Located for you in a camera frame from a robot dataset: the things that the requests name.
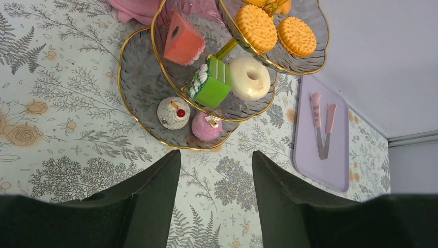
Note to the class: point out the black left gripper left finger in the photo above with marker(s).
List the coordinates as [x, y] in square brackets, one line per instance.
[136, 212]

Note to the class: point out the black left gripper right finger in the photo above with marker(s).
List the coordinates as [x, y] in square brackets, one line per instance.
[294, 213]

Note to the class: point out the lilac plastic tray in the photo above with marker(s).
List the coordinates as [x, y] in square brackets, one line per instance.
[332, 172]

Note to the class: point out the grey speckled cake ball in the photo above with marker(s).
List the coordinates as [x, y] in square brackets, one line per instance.
[173, 113]

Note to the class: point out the pink sugared cake ball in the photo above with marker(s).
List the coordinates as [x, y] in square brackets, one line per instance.
[206, 127]

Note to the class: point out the pink handled tongs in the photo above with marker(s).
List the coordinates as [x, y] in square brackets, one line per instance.
[323, 149]

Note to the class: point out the white glazed donut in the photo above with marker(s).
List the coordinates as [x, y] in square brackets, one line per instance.
[250, 79]

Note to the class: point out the green striped cake piece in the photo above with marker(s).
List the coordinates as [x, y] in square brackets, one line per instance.
[211, 83]

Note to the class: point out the three-tier glass cake stand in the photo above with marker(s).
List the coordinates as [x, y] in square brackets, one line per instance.
[146, 78]

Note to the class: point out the pink cake slice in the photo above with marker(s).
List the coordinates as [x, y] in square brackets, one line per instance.
[184, 43]

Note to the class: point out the yellow round biscuit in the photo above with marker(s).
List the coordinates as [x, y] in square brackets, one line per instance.
[296, 37]
[257, 28]

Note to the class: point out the orange swirl cookie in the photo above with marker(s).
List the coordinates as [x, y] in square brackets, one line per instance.
[285, 8]

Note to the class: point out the yellow jam-dot cookie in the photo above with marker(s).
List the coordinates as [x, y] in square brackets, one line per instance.
[258, 3]

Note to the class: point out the pink cloth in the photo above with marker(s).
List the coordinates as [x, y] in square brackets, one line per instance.
[142, 11]

